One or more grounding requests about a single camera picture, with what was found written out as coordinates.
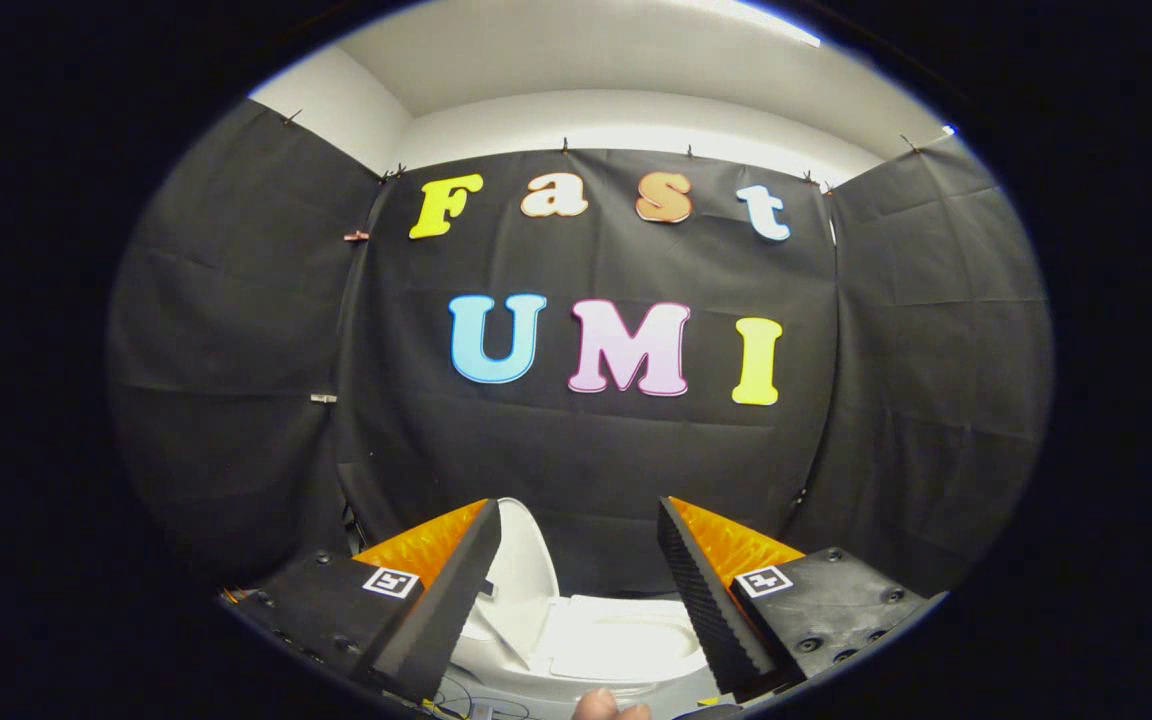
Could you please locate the black backdrop cloth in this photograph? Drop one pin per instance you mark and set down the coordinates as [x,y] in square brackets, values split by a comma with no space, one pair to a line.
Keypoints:
[586,450]

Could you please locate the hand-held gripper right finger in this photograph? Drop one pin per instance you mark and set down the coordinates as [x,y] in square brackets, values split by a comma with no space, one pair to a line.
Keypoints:
[701,590]

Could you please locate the white toilet seat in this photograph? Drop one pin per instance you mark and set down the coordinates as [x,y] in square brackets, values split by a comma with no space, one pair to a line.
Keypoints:
[676,652]

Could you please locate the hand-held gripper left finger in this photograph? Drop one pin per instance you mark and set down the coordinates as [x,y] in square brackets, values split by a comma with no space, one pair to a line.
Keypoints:
[456,590]

